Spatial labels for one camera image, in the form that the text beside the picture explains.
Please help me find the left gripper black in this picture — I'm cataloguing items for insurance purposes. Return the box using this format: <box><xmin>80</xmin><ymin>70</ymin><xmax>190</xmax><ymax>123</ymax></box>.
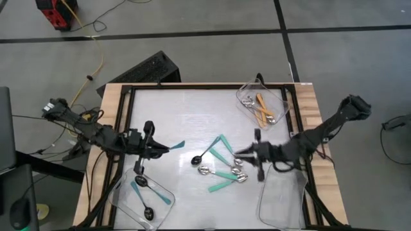
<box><xmin>128</xmin><ymin>121</ymin><xmax>170</xmax><ymax>175</ymax></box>

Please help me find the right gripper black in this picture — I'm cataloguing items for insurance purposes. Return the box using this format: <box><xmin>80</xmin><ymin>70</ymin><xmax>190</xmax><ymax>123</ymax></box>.
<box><xmin>234</xmin><ymin>128</ymin><xmax>283</xmax><ymax>183</ymax></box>

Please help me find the blue-handled black spoon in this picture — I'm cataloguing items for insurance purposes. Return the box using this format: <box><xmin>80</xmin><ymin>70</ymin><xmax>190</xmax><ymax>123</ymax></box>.
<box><xmin>190</xmin><ymin>136</ymin><xmax>222</xmax><ymax>166</ymax></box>
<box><xmin>168</xmin><ymin>140</ymin><xmax>186</xmax><ymax>151</ymax></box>
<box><xmin>134</xmin><ymin>175</ymin><xmax>173</xmax><ymax>206</ymax></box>
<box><xmin>130</xmin><ymin>180</ymin><xmax>155</xmax><ymax>222</ymax></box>

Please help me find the orange-handled silver spoon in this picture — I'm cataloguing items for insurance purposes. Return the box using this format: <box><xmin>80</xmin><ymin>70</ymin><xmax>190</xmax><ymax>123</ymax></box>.
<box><xmin>256</xmin><ymin>92</ymin><xmax>269</xmax><ymax>123</ymax></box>
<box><xmin>242</xmin><ymin>97</ymin><xmax>263</xmax><ymax>128</ymax></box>
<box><xmin>245</xmin><ymin>99</ymin><xmax>277</xmax><ymax>117</ymax></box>
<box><xmin>261</xmin><ymin>96</ymin><xmax>277</xmax><ymax>125</ymax></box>

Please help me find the clear plastic container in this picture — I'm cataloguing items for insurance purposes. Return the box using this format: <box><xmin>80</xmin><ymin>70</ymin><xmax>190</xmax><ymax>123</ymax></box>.
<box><xmin>107</xmin><ymin>167</ymin><xmax>177</xmax><ymax>231</ymax></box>
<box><xmin>235</xmin><ymin>78</ymin><xmax>290</xmax><ymax>130</ymax></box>
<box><xmin>258</xmin><ymin>162</ymin><xmax>308</xmax><ymax>231</ymax></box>

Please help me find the black floor beam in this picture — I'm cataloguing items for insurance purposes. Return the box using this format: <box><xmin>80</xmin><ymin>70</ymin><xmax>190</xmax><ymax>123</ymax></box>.
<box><xmin>15</xmin><ymin>150</ymin><xmax>86</xmax><ymax>185</ymax></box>

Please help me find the yellow round floor object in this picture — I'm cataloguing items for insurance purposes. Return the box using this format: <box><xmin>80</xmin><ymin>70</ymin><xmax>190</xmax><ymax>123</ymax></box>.
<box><xmin>35</xmin><ymin>203</ymin><xmax>51</xmax><ymax>221</ymax></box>

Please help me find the dark side table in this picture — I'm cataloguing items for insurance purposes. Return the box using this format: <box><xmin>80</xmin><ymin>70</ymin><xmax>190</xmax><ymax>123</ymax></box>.
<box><xmin>0</xmin><ymin>163</ymin><xmax>40</xmax><ymax>231</ymax></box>

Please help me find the black computer mouse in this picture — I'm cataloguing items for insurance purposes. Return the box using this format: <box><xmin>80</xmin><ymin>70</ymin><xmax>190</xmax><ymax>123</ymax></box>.
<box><xmin>9</xmin><ymin>197</ymin><xmax>32</xmax><ymax>231</ymax></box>

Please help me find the red and black case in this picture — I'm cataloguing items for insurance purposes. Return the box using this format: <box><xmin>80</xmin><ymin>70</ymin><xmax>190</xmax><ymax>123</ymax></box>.
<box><xmin>34</xmin><ymin>0</ymin><xmax>79</xmax><ymax>32</ymax></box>

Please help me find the black cable bundle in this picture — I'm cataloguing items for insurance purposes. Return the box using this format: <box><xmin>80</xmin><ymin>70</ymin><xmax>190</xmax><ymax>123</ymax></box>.
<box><xmin>66</xmin><ymin>103</ymin><xmax>104</xmax><ymax>130</ymax></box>

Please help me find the black metal table frame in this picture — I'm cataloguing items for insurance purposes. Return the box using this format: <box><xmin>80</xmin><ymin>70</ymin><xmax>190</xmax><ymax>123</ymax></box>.
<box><xmin>75</xmin><ymin>83</ymin><xmax>343</xmax><ymax>231</ymax></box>

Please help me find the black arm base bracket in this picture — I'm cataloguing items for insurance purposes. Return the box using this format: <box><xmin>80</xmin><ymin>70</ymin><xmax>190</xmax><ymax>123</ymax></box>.
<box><xmin>62</xmin><ymin>139</ymin><xmax>92</xmax><ymax>162</ymax></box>

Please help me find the yellow floor cable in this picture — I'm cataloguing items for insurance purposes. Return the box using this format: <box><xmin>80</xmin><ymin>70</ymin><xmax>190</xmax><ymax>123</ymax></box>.
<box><xmin>60</xmin><ymin>0</ymin><xmax>105</xmax><ymax>126</ymax></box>

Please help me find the thin black floor cable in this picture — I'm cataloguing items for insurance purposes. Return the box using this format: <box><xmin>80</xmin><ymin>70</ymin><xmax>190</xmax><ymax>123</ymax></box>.
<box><xmin>11</xmin><ymin>114</ymin><xmax>52</xmax><ymax>122</ymax></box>
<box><xmin>69</xmin><ymin>0</ymin><xmax>154</xmax><ymax>33</ymax></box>

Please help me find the black looped floor cable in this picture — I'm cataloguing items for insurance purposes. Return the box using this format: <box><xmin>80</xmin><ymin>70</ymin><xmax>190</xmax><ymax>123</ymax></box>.
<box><xmin>380</xmin><ymin>112</ymin><xmax>411</xmax><ymax>166</ymax></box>

